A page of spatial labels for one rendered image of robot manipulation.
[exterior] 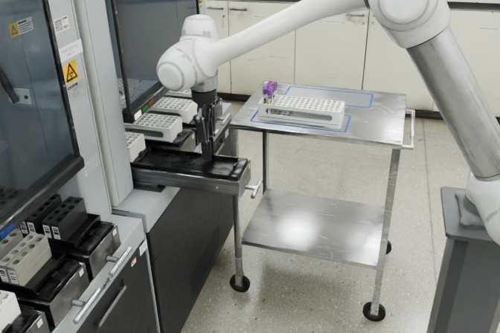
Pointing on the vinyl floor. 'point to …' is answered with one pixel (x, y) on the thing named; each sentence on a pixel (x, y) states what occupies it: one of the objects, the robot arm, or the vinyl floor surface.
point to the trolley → (299, 231)
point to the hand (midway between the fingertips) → (207, 148)
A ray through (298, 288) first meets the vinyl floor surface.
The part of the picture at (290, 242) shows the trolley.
